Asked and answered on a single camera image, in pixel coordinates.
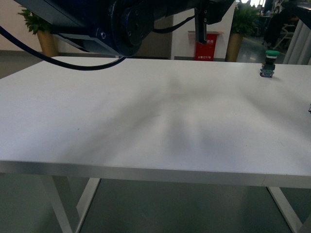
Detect grey curtain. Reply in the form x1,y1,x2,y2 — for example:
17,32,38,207
283,20,311,65

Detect red fire extinguisher box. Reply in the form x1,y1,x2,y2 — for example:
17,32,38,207
187,31,225,62

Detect green push button switch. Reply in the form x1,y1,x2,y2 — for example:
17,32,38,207
259,50,280,78

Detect black gripper finger in view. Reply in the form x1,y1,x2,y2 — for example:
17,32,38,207
195,8,207,44

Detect white table leg frame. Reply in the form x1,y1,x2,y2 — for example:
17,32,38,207
40,175,101,233

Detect right potted plant gold pot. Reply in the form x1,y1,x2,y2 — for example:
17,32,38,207
225,5,260,63

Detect potted plant gold pot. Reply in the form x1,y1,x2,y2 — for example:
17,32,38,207
18,8,59,57
225,5,260,63

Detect seated person in black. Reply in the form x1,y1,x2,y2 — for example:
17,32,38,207
263,9,299,49

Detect left potted plant gold pot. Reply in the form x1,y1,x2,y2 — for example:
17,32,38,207
18,8,59,57

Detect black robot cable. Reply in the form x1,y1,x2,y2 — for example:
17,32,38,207
0,25,127,71

